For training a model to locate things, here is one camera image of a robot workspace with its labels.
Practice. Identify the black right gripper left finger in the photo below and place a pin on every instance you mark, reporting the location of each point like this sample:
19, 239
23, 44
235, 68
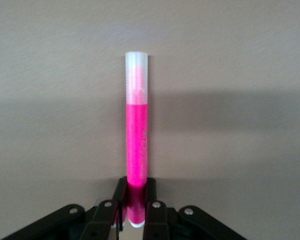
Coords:
102, 217

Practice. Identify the pink highlighter pen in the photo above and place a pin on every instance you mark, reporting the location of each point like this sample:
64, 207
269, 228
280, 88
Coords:
136, 140

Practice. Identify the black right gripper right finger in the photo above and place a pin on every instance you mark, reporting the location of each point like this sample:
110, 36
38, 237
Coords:
160, 220

